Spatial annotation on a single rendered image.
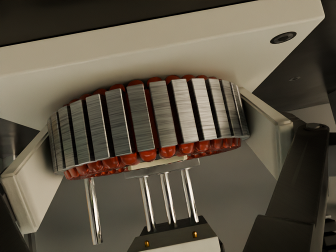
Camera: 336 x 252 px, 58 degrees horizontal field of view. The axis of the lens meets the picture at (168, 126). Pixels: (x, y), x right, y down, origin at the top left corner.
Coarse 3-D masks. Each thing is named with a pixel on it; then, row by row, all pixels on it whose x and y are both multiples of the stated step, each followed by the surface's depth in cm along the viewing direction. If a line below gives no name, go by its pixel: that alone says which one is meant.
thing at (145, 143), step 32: (96, 96) 13; (128, 96) 13; (160, 96) 13; (192, 96) 13; (224, 96) 14; (64, 128) 14; (96, 128) 13; (128, 128) 13; (160, 128) 13; (192, 128) 13; (224, 128) 14; (64, 160) 14; (96, 160) 13; (128, 160) 13; (160, 160) 21
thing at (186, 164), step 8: (184, 160) 30; (192, 160) 30; (144, 168) 30; (152, 168) 30; (160, 168) 30; (168, 168) 30; (176, 168) 30; (184, 168) 31; (128, 176) 30; (136, 176) 30; (144, 176) 31
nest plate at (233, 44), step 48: (288, 0) 11; (0, 48) 11; (48, 48) 11; (96, 48) 11; (144, 48) 11; (192, 48) 12; (240, 48) 13; (288, 48) 14; (0, 96) 13; (48, 96) 14
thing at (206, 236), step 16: (160, 176) 32; (144, 192) 31; (192, 192) 31; (144, 208) 31; (192, 208) 31; (160, 224) 34; (176, 224) 31; (192, 224) 31; (208, 224) 24; (144, 240) 22; (160, 240) 21; (176, 240) 20; (192, 240) 19; (208, 240) 19
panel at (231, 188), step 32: (224, 160) 43; (256, 160) 42; (64, 192) 42; (96, 192) 42; (128, 192) 42; (160, 192) 42; (224, 192) 42; (256, 192) 42; (64, 224) 42; (128, 224) 41; (224, 224) 41
